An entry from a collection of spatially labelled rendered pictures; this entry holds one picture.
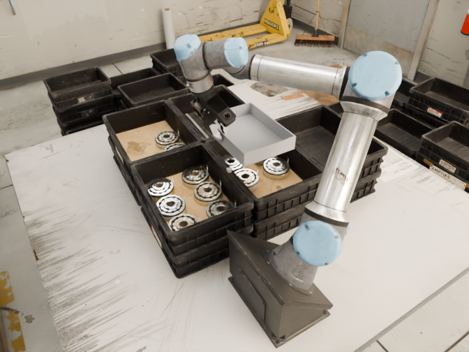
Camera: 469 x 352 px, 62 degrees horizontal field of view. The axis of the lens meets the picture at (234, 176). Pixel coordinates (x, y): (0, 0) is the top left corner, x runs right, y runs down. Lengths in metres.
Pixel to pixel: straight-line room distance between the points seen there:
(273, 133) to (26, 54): 3.49
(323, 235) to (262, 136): 0.52
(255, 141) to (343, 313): 0.62
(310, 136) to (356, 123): 0.81
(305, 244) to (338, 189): 0.16
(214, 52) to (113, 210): 0.84
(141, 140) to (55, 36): 2.88
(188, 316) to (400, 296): 0.68
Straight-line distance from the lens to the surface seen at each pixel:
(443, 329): 2.29
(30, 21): 4.47
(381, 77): 0.98
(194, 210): 1.40
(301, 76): 1.15
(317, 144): 1.74
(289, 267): 1.14
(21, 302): 2.43
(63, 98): 2.89
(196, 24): 5.05
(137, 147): 1.74
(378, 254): 1.51
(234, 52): 1.07
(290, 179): 1.52
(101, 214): 1.65
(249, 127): 1.42
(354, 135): 0.98
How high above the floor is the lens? 1.81
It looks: 40 degrees down
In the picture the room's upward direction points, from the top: 1 degrees counter-clockwise
